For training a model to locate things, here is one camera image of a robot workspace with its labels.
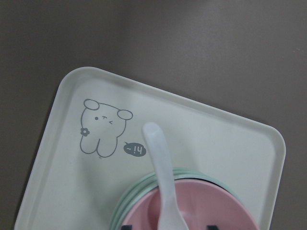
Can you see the small pink bowl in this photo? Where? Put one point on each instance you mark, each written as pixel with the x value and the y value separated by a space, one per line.
pixel 201 203

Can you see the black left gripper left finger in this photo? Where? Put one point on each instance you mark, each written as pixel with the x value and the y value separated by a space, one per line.
pixel 126 227

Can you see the cream rabbit tray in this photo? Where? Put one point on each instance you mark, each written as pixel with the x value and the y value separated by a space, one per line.
pixel 70 189

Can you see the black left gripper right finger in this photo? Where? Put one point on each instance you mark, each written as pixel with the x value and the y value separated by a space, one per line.
pixel 212 227

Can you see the white ceramic spoon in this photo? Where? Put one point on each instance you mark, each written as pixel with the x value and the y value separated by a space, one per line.
pixel 170 217

